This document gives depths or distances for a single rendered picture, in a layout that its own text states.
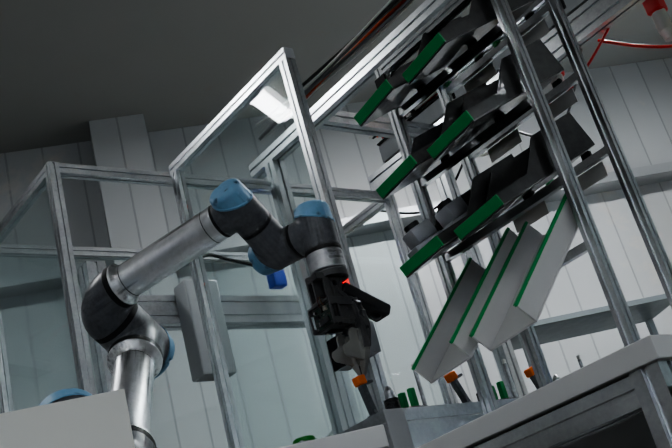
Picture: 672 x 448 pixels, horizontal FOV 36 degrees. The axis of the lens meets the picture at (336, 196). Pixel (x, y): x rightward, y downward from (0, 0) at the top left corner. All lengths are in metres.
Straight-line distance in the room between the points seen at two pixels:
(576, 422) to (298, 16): 4.18
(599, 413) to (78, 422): 0.79
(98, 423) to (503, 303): 0.68
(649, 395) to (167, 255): 1.11
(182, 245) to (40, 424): 0.57
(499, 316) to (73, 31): 3.70
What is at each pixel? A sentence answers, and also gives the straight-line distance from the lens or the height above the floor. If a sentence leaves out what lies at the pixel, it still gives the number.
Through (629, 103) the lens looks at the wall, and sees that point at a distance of 6.88.
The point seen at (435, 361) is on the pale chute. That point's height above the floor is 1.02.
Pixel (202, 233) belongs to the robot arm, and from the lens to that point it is 2.07.
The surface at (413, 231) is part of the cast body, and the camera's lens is 1.83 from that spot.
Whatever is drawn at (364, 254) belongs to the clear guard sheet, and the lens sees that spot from 3.63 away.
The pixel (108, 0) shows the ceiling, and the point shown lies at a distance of 4.98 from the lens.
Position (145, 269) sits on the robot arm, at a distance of 2.13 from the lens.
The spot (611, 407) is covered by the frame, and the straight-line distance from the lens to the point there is 1.36.
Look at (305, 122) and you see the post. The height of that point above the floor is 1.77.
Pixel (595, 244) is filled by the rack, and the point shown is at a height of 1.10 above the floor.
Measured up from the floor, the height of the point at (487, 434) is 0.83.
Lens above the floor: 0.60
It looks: 24 degrees up
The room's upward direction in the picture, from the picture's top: 16 degrees counter-clockwise
